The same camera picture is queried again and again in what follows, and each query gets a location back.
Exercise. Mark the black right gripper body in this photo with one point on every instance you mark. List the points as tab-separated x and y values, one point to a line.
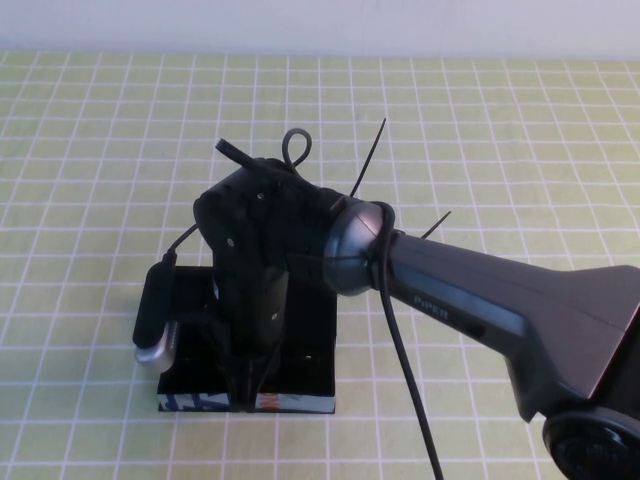
255	300

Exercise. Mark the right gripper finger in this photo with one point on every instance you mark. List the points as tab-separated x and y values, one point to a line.
246	392
265	372

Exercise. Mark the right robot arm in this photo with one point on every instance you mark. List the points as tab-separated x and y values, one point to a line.
500	300

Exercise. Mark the black glasses case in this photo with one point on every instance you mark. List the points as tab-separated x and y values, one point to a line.
310	320

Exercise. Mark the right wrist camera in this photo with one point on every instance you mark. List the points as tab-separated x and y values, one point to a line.
152	310

